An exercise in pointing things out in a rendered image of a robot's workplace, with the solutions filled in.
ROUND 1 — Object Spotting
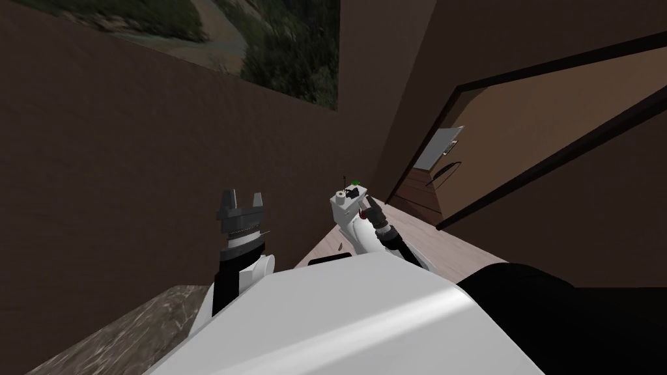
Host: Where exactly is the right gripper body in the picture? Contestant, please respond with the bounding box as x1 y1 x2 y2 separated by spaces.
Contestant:
362 195 388 230

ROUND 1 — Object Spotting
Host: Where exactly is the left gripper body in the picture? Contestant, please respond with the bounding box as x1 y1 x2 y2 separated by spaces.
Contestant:
216 205 266 240

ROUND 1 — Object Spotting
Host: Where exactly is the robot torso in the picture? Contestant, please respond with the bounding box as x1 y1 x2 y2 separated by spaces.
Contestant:
145 252 546 375

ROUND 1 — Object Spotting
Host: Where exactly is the brown door leaf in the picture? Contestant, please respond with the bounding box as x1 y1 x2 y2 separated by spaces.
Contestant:
434 46 667 222

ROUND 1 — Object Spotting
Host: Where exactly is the dark curved door handle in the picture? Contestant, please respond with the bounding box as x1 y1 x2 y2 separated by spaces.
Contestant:
425 161 462 188

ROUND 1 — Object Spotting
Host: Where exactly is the landscape picture on wall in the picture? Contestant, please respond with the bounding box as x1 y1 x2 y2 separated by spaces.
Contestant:
14 0 341 113

